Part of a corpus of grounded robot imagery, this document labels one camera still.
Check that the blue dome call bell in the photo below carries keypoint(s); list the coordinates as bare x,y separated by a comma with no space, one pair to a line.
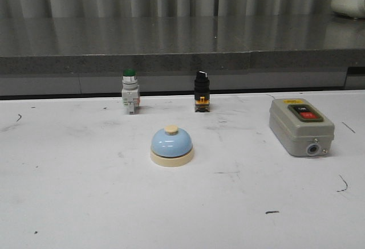
171,147

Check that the black selector switch module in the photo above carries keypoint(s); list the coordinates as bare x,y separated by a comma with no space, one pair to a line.
201,92

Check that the green pushbutton switch module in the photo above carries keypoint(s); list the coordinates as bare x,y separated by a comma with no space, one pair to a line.
130,91

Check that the grey on off switch box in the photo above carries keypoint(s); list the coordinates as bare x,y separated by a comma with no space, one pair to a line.
300,127

